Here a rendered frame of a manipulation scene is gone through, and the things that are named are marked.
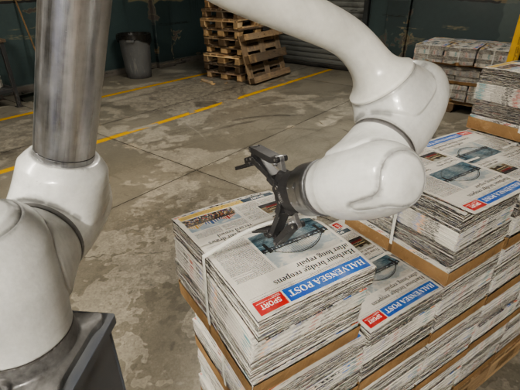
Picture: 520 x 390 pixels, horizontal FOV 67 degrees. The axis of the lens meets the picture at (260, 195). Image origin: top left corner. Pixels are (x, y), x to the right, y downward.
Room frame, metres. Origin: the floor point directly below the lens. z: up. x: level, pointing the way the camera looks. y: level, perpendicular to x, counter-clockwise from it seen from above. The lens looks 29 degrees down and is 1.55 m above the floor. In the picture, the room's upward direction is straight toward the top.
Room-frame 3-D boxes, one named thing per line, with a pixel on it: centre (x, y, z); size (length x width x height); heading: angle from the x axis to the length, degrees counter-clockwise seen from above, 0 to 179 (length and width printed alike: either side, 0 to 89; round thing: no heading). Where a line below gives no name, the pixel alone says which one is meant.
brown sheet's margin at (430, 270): (1.03, -0.51, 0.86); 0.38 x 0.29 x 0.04; 34
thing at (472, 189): (1.02, -0.52, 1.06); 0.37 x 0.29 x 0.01; 34
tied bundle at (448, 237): (1.04, -0.51, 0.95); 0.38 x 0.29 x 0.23; 34
